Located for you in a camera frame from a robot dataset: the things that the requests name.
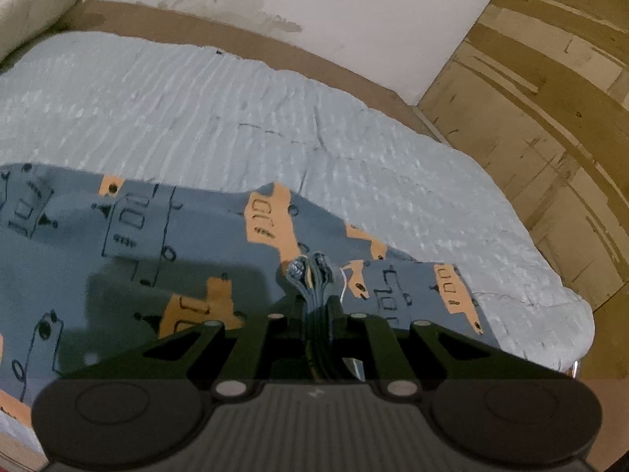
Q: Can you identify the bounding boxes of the light blue quilted mattress pad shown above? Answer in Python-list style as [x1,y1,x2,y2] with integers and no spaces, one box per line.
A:
[0,31,596,433]

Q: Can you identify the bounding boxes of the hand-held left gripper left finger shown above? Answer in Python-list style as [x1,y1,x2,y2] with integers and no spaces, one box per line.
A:
[64,300,316,399]

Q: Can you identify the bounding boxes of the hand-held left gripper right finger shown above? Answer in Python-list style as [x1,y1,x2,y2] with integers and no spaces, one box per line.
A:
[328,300,572,397]

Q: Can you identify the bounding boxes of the cream duvet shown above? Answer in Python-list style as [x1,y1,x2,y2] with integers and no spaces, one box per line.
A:
[0,0,102,62]

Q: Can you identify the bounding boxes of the blue pants with orange print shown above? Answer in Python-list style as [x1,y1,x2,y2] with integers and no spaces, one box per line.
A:
[0,162,500,426]

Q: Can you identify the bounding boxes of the plywood wall panel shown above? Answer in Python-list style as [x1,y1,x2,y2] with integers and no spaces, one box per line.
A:
[417,0,629,313]

